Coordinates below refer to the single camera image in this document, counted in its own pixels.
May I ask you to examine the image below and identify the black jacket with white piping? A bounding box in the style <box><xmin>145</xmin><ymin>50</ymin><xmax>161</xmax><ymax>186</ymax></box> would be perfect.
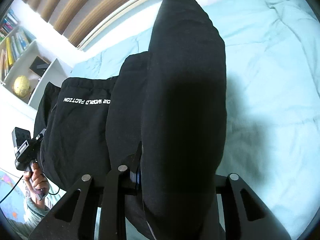
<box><xmin>34</xmin><ymin>0</ymin><xmax>227</xmax><ymax>239</ymax></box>

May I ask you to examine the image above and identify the left forearm green sleeve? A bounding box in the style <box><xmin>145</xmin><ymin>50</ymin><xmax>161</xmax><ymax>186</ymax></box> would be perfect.
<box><xmin>8</xmin><ymin>189</ymin><xmax>66</xmax><ymax>239</ymax></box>

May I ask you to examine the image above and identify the person's left hand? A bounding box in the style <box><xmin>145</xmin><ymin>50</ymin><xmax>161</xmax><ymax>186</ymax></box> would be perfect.
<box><xmin>23</xmin><ymin>162</ymin><xmax>49</xmax><ymax>210</ymax></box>

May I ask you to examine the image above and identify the golden globe ornament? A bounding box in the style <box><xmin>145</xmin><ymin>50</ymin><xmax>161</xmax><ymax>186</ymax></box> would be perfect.
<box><xmin>12</xmin><ymin>75</ymin><xmax>31</xmax><ymax>99</ymax></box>

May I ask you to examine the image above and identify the black box on shelf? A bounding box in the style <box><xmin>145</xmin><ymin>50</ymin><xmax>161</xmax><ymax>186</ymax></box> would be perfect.
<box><xmin>29</xmin><ymin>56</ymin><xmax>50</xmax><ymax>77</ymax></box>

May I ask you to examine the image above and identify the white bookshelf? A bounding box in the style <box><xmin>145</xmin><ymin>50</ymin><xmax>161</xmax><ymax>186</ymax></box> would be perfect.
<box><xmin>1</xmin><ymin>0</ymin><xmax>78</xmax><ymax>109</ymax></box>

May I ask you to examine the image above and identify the row of colourful books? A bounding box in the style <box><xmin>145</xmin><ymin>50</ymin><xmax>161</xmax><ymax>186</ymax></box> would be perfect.
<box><xmin>1</xmin><ymin>8</ymin><xmax>35</xmax><ymax>82</ymax></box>

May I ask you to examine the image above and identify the wooden slatted headboard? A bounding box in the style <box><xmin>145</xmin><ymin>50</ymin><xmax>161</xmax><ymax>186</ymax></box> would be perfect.
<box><xmin>18</xmin><ymin>0</ymin><xmax>190</xmax><ymax>48</ymax></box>

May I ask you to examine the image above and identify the light green quilt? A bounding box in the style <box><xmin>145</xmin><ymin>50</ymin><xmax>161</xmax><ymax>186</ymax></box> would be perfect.
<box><xmin>68</xmin><ymin>0</ymin><xmax>320</xmax><ymax>240</ymax></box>

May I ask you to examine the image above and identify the black cable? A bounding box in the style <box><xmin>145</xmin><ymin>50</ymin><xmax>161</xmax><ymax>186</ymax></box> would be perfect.
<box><xmin>0</xmin><ymin>174</ymin><xmax>61</xmax><ymax>204</ymax></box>

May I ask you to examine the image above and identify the colourful wall map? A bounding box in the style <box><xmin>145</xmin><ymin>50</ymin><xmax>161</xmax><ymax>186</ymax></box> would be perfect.
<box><xmin>0</xmin><ymin>171</ymin><xmax>25</xmax><ymax>223</ymax></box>

